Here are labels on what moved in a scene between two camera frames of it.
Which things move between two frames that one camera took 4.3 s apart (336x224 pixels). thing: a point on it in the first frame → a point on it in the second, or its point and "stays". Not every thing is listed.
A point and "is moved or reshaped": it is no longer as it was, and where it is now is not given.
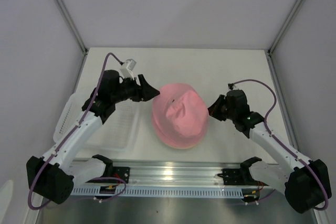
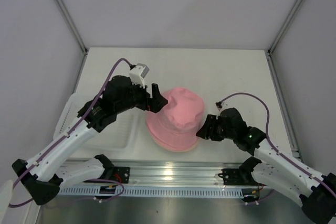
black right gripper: [213, 110] → [206, 132]
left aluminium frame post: [66, 12] stays
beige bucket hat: [182, 148] → [177, 150]
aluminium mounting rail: [159, 172] stays
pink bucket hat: [180, 115] is moved or reshaped
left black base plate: [122, 172] stays
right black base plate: [237, 177] stays
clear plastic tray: [119, 132] stays
